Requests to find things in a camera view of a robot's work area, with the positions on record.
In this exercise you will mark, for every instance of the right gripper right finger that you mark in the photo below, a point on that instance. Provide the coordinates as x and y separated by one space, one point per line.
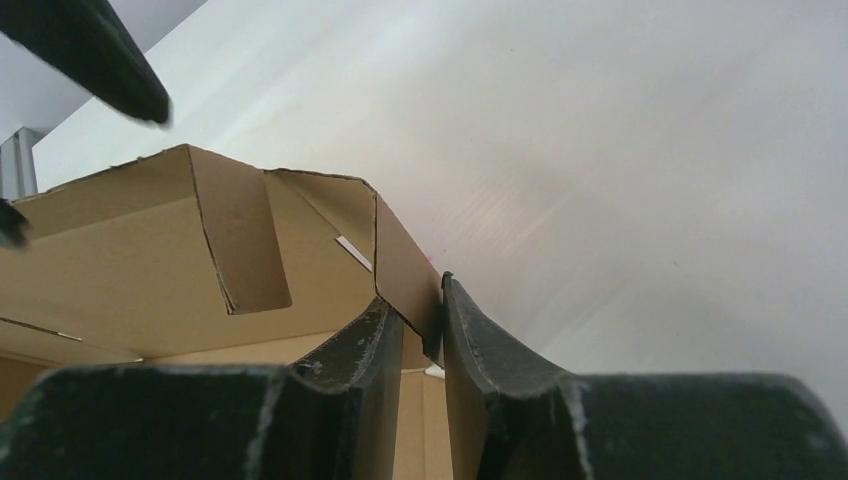
507 414

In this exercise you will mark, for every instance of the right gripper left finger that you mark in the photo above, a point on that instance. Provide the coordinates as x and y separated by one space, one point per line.
343 400

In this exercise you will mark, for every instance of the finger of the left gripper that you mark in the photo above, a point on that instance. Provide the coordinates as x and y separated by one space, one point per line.
14 227
88 43

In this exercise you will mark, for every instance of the brown cardboard box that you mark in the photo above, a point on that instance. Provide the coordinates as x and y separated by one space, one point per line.
152 326

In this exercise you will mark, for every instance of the aluminium frame rail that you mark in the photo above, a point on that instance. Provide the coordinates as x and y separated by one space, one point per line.
18 176

